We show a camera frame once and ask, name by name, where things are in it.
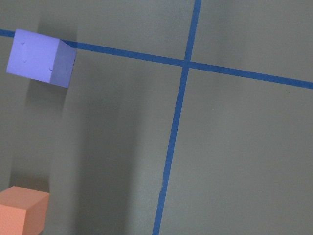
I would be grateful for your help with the orange foam block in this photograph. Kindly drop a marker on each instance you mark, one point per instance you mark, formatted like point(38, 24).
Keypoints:
point(22, 211)

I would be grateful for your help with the purple foam block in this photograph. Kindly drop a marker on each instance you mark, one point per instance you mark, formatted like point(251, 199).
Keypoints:
point(42, 58)

